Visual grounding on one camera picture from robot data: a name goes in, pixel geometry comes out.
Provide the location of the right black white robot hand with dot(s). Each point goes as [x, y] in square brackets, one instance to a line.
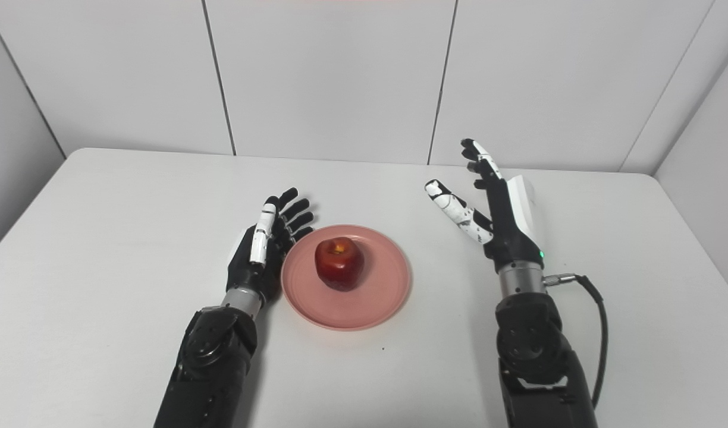
[501, 214]

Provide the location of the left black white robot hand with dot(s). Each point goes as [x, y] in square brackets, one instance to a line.
[263, 249]

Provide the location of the red apple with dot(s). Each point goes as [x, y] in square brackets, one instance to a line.
[339, 264]

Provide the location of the pink round plate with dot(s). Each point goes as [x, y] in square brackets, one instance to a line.
[370, 297]

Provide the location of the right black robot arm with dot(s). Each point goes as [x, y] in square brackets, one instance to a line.
[536, 356]

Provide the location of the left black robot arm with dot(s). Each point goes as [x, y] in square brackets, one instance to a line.
[215, 368]

